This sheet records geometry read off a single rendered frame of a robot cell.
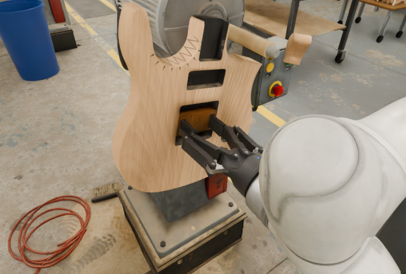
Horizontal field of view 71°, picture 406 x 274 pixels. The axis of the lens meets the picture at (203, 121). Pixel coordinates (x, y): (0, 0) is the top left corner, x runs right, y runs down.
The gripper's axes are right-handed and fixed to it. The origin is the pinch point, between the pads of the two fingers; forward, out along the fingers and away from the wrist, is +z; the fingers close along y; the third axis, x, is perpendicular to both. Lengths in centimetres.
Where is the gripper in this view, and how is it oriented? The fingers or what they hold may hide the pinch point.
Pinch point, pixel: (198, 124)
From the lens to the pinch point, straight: 61.8
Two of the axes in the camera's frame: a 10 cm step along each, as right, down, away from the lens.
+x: 1.8, -8.5, -4.9
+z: -5.5, -5.0, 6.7
